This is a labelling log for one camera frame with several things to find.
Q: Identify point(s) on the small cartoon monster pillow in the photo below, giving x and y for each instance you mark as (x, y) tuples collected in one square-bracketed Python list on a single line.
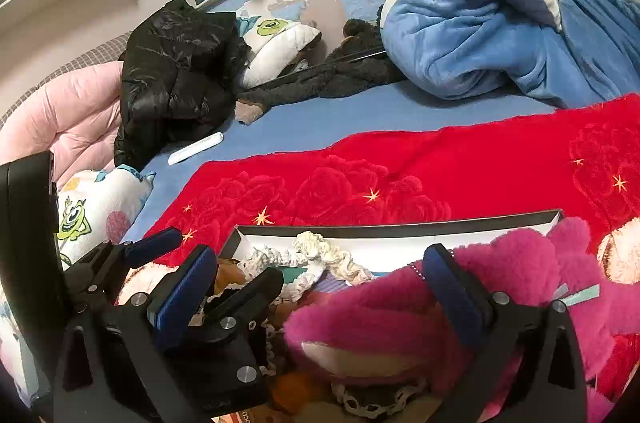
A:
[(280, 48)]

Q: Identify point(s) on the large cartoon monster pillow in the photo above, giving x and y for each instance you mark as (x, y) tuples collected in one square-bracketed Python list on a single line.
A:
[(100, 203)]

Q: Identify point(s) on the blue cartoon quilt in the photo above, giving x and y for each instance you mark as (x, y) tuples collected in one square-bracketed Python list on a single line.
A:
[(475, 13)]

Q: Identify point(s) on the pink duvet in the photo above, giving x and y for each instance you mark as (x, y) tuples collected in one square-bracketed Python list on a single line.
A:
[(75, 113)]

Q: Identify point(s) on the black puffer jacket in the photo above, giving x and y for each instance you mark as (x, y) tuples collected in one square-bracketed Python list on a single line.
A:
[(175, 68)]

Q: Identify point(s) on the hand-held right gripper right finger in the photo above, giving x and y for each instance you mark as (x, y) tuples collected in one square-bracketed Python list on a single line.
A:
[(452, 298)]

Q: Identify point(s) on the magenta plush toy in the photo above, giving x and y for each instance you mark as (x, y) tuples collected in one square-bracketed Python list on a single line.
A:
[(375, 318)]

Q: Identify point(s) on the grey checked sofa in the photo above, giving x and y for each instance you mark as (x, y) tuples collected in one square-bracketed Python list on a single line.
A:
[(90, 58)]

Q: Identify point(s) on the white tube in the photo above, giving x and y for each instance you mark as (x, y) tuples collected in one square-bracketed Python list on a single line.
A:
[(195, 148)]

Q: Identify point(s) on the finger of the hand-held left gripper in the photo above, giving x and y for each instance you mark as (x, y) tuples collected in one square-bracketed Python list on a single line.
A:
[(250, 298), (150, 244)]

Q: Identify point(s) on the dark brown garment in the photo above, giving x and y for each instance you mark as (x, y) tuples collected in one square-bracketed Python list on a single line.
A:
[(340, 78)]

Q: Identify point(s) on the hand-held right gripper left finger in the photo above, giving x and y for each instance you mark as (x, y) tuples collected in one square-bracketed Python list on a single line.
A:
[(185, 298)]

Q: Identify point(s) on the red bear print blanket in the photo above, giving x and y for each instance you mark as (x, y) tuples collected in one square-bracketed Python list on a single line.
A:
[(450, 163)]

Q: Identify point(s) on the orange ball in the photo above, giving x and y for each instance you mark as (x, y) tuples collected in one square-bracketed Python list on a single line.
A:
[(295, 390)]

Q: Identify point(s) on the brown furry toy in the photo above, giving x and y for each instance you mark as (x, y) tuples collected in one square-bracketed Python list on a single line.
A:
[(230, 274)]

